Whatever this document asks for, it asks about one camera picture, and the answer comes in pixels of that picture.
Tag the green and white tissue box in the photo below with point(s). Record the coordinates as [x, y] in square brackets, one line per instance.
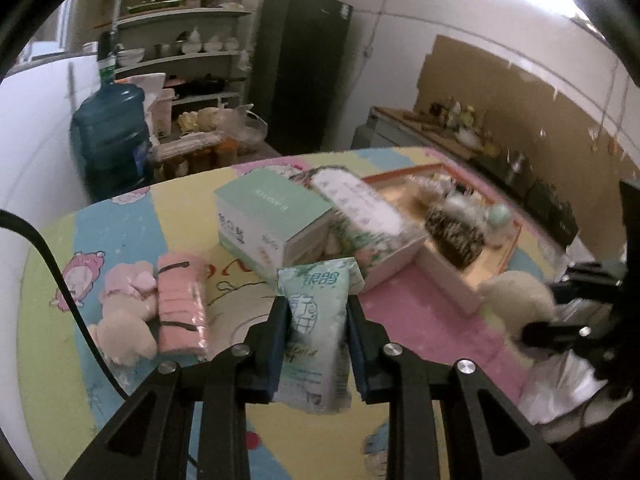
[270, 200]

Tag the mint green puff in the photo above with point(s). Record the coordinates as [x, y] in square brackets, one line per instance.
[499, 215]

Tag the leopard print scrunchie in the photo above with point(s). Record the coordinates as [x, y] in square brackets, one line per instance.
[455, 237]

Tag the orange-rimmed cardboard tray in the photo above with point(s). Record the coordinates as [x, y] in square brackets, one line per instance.
[450, 280]

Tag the green print tissue packet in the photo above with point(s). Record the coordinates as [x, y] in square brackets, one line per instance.
[315, 320]

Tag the wrapped chopsticks pack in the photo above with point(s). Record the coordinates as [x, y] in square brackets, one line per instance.
[185, 145]

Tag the blue water jug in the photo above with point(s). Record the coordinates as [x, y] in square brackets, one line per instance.
[110, 130]

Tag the grey kitchen cabinet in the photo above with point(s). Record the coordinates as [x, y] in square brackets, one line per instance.
[390, 130]

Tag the pink and beige plush toy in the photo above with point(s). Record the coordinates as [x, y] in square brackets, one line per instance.
[125, 310]

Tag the black water pump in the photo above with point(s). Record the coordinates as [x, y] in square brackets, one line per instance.
[106, 57]

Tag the floral tissue box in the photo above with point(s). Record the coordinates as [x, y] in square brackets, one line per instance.
[360, 205]

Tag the dark green fridge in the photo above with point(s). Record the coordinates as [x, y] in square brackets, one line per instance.
[300, 70]

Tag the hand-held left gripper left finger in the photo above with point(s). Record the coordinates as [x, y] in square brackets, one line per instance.
[277, 340]

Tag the clear plastic bag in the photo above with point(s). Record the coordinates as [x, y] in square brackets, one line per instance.
[560, 385]
[230, 122]

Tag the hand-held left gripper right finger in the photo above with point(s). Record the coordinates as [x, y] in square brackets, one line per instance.
[361, 350]

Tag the white storage shelf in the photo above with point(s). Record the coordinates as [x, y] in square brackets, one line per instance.
[185, 15]

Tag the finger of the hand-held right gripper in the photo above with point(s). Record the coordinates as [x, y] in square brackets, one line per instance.
[560, 337]
[590, 285]

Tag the orange jar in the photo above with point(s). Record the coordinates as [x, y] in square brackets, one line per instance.
[227, 152]

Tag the pink towel pack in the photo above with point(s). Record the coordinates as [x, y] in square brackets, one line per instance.
[180, 305]

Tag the white fluffy scrunchie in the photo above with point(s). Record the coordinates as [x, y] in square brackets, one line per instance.
[465, 207]

